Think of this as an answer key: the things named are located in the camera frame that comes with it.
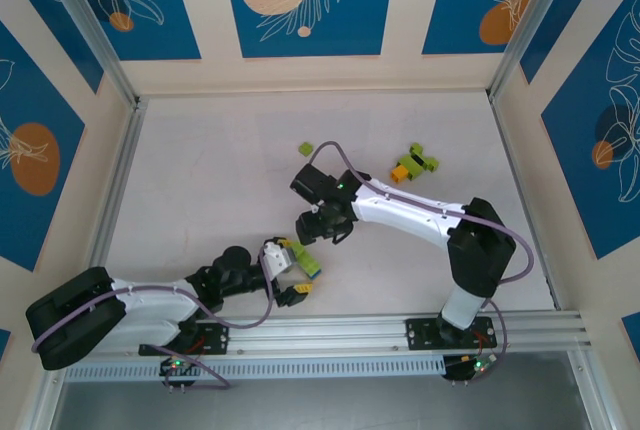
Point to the green 2x4 lego brick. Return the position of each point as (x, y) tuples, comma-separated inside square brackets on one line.
[(311, 264), (407, 164)]

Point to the orange 2x2 lego brick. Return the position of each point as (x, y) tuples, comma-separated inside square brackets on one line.
[(399, 175)]

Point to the green long brick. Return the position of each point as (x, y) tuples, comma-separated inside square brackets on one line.
[(424, 162)]

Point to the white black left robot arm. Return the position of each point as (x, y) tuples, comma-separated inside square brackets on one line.
[(155, 297)]

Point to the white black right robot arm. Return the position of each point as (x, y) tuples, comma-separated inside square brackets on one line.
[(400, 210)]

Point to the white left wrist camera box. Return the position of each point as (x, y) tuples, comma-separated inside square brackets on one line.
[(275, 257)]

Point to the aluminium mounting rail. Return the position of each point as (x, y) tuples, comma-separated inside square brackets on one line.
[(320, 335)]

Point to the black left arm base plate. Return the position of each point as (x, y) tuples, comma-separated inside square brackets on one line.
[(215, 342)]

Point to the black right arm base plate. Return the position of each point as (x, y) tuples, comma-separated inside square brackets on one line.
[(420, 335)]

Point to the aluminium side rail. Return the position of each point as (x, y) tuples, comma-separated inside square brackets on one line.
[(505, 125), (114, 200)]

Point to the aluminium frame post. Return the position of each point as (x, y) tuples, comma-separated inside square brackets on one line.
[(535, 25), (92, 25)]

